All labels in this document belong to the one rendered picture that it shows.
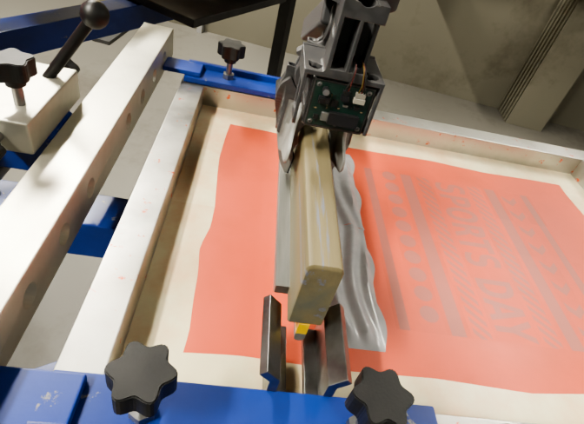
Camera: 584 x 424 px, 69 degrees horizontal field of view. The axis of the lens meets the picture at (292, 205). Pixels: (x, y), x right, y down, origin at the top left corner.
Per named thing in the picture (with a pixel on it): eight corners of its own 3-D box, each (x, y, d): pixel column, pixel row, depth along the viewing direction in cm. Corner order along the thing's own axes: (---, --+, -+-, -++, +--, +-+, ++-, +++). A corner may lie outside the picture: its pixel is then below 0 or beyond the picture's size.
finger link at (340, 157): (319, 202, 47) (329, 129, 41) (316, 170, 51) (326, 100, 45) (348, 203, 47) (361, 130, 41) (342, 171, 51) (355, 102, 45)
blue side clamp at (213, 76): (346, 125, 82) (357, 92, 77) (348, 140, 78) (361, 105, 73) (187, 95, 77) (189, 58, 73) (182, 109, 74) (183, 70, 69)
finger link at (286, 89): (263, 127, 46) (292, 50, 40) (264, 120, 47) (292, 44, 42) (304, 140, 47) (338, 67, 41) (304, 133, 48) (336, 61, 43)
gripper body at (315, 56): (286, 129, 39) (320, -14, 31) (287, 87, 45) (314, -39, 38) (367, 143, 40) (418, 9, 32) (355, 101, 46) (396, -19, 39)
